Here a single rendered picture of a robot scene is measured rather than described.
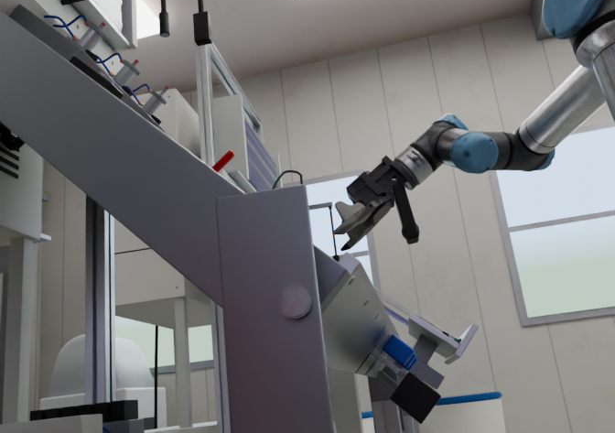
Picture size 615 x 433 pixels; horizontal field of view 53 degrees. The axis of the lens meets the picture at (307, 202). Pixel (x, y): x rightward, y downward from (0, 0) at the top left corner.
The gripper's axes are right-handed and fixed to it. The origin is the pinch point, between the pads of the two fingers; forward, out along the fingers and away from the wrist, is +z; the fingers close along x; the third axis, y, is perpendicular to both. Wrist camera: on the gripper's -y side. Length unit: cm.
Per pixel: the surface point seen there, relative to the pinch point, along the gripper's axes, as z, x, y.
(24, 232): 42, 20, 37
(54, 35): 13, 53, 36
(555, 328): -89, -305, -63
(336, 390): 19.6, -7.9, -19.8
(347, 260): 7, 84, -21
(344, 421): 22.3, -7.9, -25.3
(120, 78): 10, 37, 36
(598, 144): -201, -298, 3
